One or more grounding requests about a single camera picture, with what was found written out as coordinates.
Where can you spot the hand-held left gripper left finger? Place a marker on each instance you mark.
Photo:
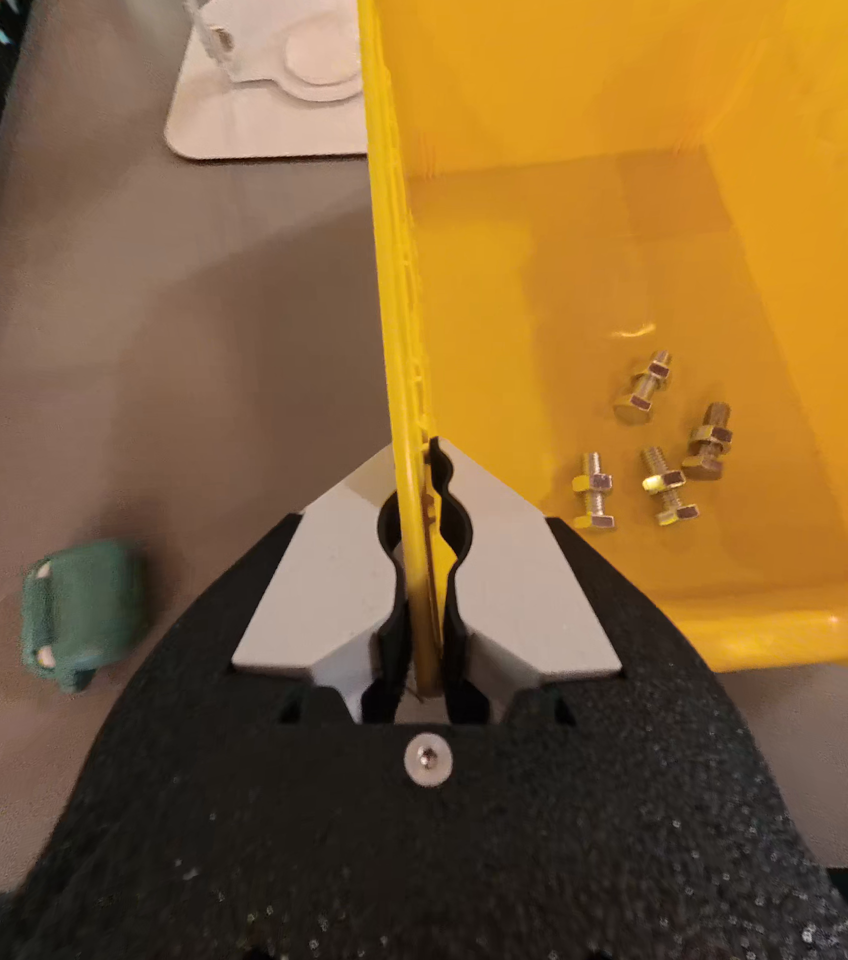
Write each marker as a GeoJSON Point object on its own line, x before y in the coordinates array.
{"type": "Point", "coordinates": [311, 600]}

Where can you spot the white board stand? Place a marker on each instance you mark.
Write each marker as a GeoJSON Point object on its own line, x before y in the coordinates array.
{"type": "Point", "coordinates": [244, 127]}

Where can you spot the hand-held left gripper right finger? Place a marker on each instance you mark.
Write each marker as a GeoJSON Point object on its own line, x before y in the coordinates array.
{"type": "Point", "coordinates": [536, 600]}

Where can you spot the silver hex bolt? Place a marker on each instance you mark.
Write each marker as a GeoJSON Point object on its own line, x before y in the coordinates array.
{"type": "Point", "coordinates": [703, 466]}
{"type": "Point", "coordinates": [677, 514]}
{"type": "Point", "coordinates": [595, 520]}
{"type": "Point", "coordinates": [632, 409]}

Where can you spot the yellow plastic bin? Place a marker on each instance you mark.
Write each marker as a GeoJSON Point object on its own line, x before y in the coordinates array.
{"type": "Point", "coordinates": [619, 225]}

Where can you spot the small green object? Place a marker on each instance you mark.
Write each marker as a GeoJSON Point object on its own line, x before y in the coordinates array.
{"type": "Point", "coordinates": [83, 611]}

